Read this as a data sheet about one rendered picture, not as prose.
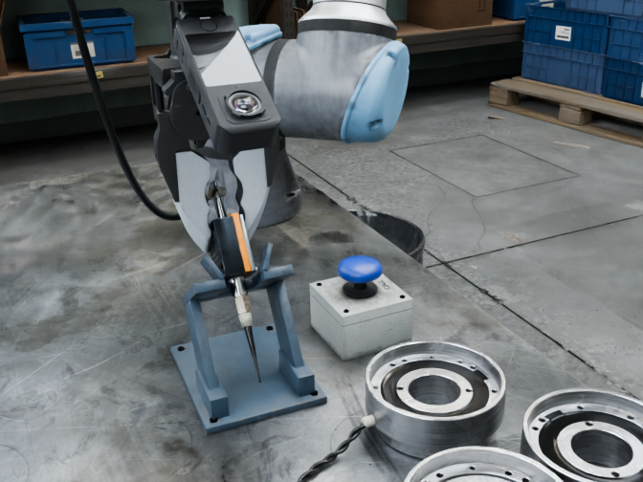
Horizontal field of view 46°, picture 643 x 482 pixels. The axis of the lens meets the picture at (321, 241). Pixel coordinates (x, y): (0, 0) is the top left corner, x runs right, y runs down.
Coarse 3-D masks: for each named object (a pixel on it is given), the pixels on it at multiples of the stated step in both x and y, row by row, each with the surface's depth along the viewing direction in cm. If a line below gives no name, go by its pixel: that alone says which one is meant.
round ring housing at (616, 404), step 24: (528, 408) 54; (552, 408) 55; (576, 408) 55; (600, 408) 55; (624, 408) 55; (528, 432) 51; (576, 432) 53; (600, 432) 53; (624, 432) 53; (528, 456) 50; (576, 456) 51; (600, 456) 54; (624, 456) 52; (576, 480) 47
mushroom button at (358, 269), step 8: (352, 256) 69; (360, 256) 69; (368, 256) 69; (344, 264) 68; (352, 264) 68; (360, 264) 68; (368, 264) 68; (376, 264) 68; (344, 272) 67; (352, 272) 67; (360, 272) 67; (368, 272) 67; (376, 272) 67; (352, 280) 67; (360, 280) 67; (368, 280) 67; (360, 288) 69
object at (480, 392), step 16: (400, 368) 61; (416, 368) 61; (448, 368) 60; (464, 368) 60; (384, 384) 59; (480, 384) 58; (400, 400) 57; (480, 400) 57; (432, 416) 55; (448, 416) 55
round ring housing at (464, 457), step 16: (464, 448) 50; (480, 448) 50; (496, 448) 50; (432, 464) 49; (448, 464) 50; (464, 464) 50; (480, 464) 50; (496, 464) 50; (512, 464) 50; (528, 464) 49; (416, 480) 48; (432, 480) 49; (448, 480) 49; (512, 480) 49; (528, 480) 49; (544, 480) 48; (560, 480) 47
